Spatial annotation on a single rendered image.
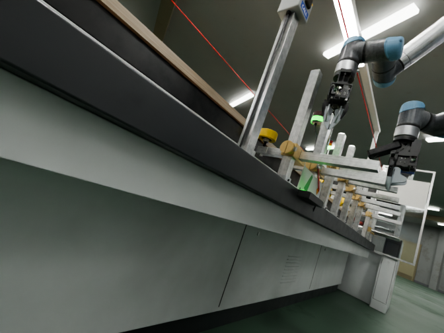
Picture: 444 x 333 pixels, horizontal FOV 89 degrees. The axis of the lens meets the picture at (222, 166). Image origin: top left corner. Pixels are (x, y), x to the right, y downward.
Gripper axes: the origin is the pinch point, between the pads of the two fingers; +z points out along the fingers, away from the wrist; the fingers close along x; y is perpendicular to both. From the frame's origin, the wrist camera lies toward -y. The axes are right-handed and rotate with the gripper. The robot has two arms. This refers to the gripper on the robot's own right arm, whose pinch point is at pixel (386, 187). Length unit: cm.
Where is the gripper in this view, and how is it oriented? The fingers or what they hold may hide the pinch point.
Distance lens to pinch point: 106.2
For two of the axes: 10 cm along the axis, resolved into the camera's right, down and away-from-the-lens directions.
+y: 7.3, 1.5, -6.7
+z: -3.3, 9.3, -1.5
